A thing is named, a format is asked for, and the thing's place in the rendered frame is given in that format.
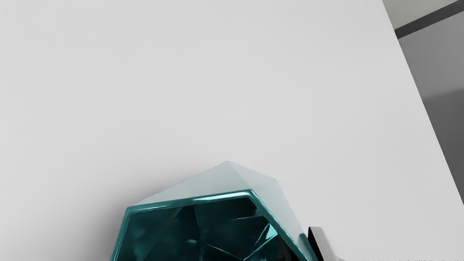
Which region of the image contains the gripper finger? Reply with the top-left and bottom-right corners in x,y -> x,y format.
307,226 -> 348,261

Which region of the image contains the teal faceted mug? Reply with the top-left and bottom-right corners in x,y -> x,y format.
111,161 -> 315,261

